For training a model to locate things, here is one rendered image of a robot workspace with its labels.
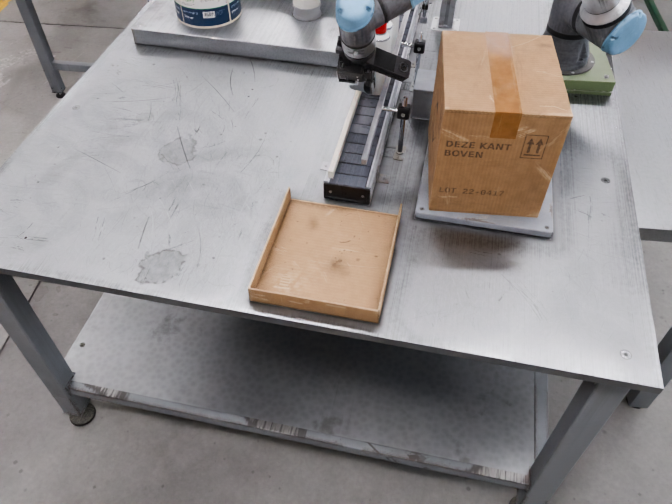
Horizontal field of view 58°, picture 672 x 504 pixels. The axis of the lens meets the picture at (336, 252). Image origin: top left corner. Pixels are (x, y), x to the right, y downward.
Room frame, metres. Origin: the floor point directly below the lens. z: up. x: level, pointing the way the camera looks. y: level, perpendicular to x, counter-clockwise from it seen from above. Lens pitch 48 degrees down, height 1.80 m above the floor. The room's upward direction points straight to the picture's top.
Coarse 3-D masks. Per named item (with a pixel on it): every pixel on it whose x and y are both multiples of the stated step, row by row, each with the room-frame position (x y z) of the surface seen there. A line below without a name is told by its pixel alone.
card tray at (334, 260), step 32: (288, 192) 1.01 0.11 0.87; (288, 224) 0.94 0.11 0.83; (320, 224) 0.94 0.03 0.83; (352, 224) 0.94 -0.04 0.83; (384, 224) 0.94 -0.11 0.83; (288, 256) 0.84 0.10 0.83; (320, 256) 0.84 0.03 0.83; (352, 256) 0.84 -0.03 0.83; (384, 256) 0.84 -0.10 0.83; (256, 288) 0.73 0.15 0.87; (288, 288) 0.76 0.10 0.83; (320, 288) 0.76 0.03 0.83; (352, 288) 0.76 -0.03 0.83; (384, 288) 0.73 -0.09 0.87
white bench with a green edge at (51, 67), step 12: (24, 0) 2.65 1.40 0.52; (24, 12) 2.65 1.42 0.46; (36, 24) 2.66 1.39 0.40; (36, 36) 2.65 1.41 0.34; (36, 48) 2.65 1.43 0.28; (48, 48) 2.68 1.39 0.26; (48, 60) 2.65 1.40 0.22; (60, 60) 2.68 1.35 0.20; (48, 72) 2.65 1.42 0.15; (60, 84) 2.66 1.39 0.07; (60, 96) 2.66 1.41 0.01
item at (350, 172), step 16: (400, 16) 1.79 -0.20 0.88; (400, 48) 1.60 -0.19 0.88; (368, 96) 1.36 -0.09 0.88; (368, 112) 1.29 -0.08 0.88; (384, 112) 1.29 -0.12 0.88; (352, 128) 1.22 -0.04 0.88; (368, 128) 1.22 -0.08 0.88; (352, 144) 1.16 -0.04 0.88; (352, 160) 1.10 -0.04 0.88; (368, 160) 1.10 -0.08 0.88; (336, 176) 1.04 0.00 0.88; (352, 176) 1.04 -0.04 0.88; (368, 176) 1.09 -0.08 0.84
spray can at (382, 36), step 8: (384, 24) 1.37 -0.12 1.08; (376, 32) 1.37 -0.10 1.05; (384, 32) 1.37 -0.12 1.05; (376, 40) 1.36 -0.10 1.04; (384, 40) 1.36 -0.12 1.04; (384, 48) 1.36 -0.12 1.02; (376, 72) 1.36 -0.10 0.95; (376, 80) 1.36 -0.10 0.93; (376, 88) 1.36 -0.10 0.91; (376, 96) 1.36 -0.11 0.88
